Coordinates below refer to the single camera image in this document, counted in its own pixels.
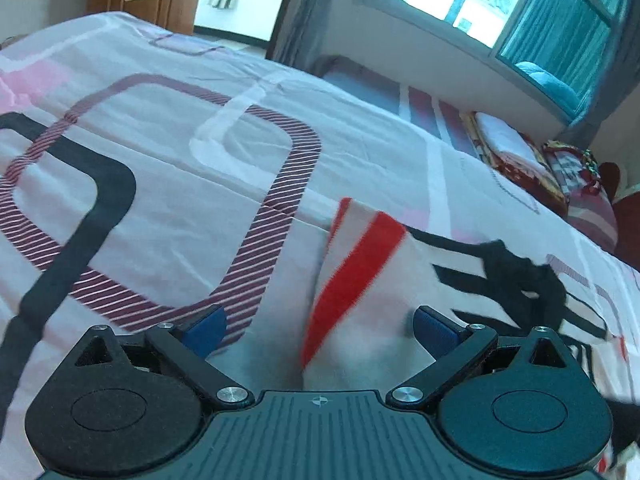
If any pink grey patterned bed quilt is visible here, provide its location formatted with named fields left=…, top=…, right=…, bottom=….
left=0, top=10, right=640, bottom=480

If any teal fluffy cloth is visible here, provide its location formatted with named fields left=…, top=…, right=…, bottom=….
left=515, top=60, right=581, bottom=111

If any red white petal headboard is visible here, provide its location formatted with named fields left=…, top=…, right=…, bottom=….
left=597, top=160, right=640, bottom=261

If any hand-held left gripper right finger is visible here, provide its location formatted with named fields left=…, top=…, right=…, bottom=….
left=389, top=305, right=572, bottom=408

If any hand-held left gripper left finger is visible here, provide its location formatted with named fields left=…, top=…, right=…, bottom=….
left=74, top=304, right=255, bottom=408

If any teal curtain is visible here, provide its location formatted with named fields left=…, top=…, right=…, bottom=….
left=500, top=0, right=613, bottom=111

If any grey curtain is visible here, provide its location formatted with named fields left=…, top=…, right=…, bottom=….
left=265, top=0, right=351, bottom=68
left=575, top=0, right=640, bottom=146

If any red white black striped sweater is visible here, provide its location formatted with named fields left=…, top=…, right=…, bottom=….
left=300, top=197, right=631, bottom=396

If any red yellow folded blanket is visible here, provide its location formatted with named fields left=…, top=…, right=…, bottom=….
left=460, top=110, right=571, bottom=216

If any white folded cloth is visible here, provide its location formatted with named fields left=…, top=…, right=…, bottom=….
left=475, top=111, right=543, bottom=168

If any maroon plaid pillow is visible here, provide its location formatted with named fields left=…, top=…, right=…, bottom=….
left=542, top=140, right=618, bottom=248

